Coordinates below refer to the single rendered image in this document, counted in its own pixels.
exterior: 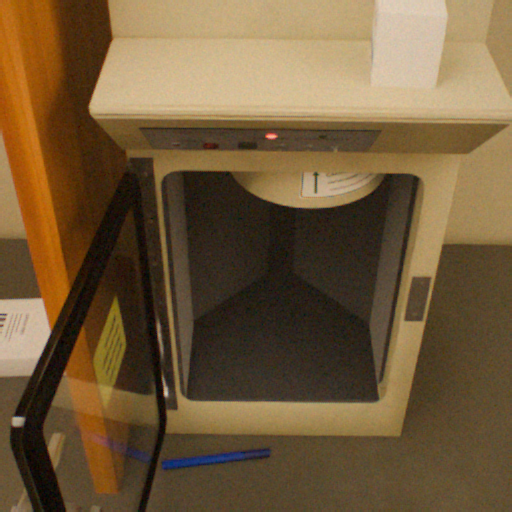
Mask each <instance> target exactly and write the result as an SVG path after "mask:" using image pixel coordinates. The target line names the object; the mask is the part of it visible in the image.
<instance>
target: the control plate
mask: <svg viewBox="0 0 512 512"><path fill-rule="evenodd" d="M139 129H140V130H141V132H142V133H143V134H144V137H146V138H147V140H148V141H149V143H150V144H151V145H152V147H153V148H154V150H164V149H187V151H215V150H272V152H306V150H305V149H306V147H303V145H307V144H309V145H312V147H310V150H309V152H333V147H331V145H340V147H338V152H356V153H366V152H367V151H368V150H370V147H371V146H372V144H373V143H374V142H375V140H376V139H377V137H378V136H379V134H380V132H381V131H382V130H304V129H220V128H139ZM266 134H277V135H278V136H277V138H274V139H270V138H266V136H265V135H266ZM317 135H330V138H326V139H319V138H317ZM238 142H250V143H256V146H257V148H256V149H241V148H239V147H238ZM171 143H180V144H182V146H177V147H176V146H171V145H170V144H171ZM205 143H215V144H219V148H218V149H205V148H204V147H203V144H205ZM276 144H284V145H286V146H284V147H282V150H278V147H276V146H275V145H276Z"/></svg>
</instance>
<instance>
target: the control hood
mask: <svg viewBox="0 0 512 512"><path fill-rule="evenodd" d="M369 50H370V41H357V40H275V39H192V38H115V39H114V41H112V42H110V46H109V49H108V52H107V55H106V58H105V62H104V65H103V68H102V71H101V75H100V77H99V80H98V81H97V83H96V86H95V90H94V93H93V96H92V99H91V102H90V106H89V111H90V114H91V115H92V116H93V117H94V120H95V121H96V122H97V123H98V124H99V125H101V126H102V127H103V128H104V129H105V131H106V132H107V134H108V135H109V136H110V137H111V138H112V139H113V140H114V141H115V143H117V144H118V145H119V146H120V147H121V149H122V150H147V151H187V149H164V150H154V148H153V147H152V145H151V144H150V143H149V141H148V140H147V138H146V137H144V134H143V133H142V132H141V130H140V129H139V128H220V129H304V130H382V131H381V132H380V134H379V136H378V137H377V139H376V140H375V142H374V143H373V144H372V146H371V147H370V150H368V151H367V152H366V153H400V154H469V153H471V152H472V151H473V150H476V149H477V148H479V147H480V146H481V144H483V143H484V142H486V141H487V140H489V139H490V138H491V137H494V136H495V135H497V134H498V133H500V132H501V131H502V129H503V130H504V128H505V127H507V126H508V125H511V124H512V98H510V96H509V94H508V92H507V90H506V88H505V86H504V82H503V80H502V78H501V76H500V74H499V72H498V70H497V67H495V64H494V62H493V60H492V58H491V56H490V53H489V51H488V48H487V46H485V45H484V43H443V49H442V54H441V61H440V66H439V72H438V79H437V84H436V89H435V90H434V89H431V88H413V87H394V86H374V85H370V76H369Z"/></svg>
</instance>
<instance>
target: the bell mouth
mask: <svg viewBox="0 0 512 512"><path fill-rule="evenodd" d="M231 173H232V175H233V176H234V179H235V180H236V181H237V182H238V183H239V184H240V185H241V186H242V187H243V188H246V189H247V190H249V191H250V193H252V194H253V195H255V196H257V197H260V198H262V199H265V200H268V201H270V202H274V203H278V204H282V206H288V207H294V208H308V209H317V208H330V207H336V206H342V204H346V203H349V202H352V201H355V200H358V199H360V198H362V197H364V196H366V195H369V194H370V193H371V192H373V190H374V189H375V188H376V187H377V186H378V185H379V184H380V183H381V182H382V180H384V178H385V175H386V173H356V172H272V171H231Z"/></svg>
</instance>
